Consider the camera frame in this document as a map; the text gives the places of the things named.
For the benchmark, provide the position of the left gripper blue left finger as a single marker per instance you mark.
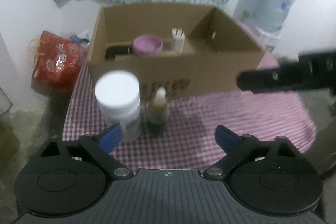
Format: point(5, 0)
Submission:
point(110, 138)

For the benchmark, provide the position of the brown cardboard box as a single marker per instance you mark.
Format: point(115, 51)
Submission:
point(215, 50)

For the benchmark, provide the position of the white water dispenser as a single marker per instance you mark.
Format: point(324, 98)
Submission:
point(268, 40)

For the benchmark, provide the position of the white power adapter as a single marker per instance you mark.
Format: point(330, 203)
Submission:
point(178, 35)

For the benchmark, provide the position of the purple plastic cup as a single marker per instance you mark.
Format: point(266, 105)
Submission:
point(149, 45)

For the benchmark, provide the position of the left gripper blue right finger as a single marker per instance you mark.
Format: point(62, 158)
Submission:
point(227, 139)

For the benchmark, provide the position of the white lidded jar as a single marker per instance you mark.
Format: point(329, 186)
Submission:
point(118, 98)

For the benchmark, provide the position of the purple checkered tablecloth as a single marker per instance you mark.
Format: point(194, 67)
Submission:
point(188, 140)

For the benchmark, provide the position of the amber dropper bottle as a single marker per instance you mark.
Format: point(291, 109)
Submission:
point(157, 113)

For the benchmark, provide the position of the black angled tube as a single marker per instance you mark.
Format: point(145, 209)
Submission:
point(113, 51)

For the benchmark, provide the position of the red gift bag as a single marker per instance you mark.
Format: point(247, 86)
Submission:
point(58, 62)

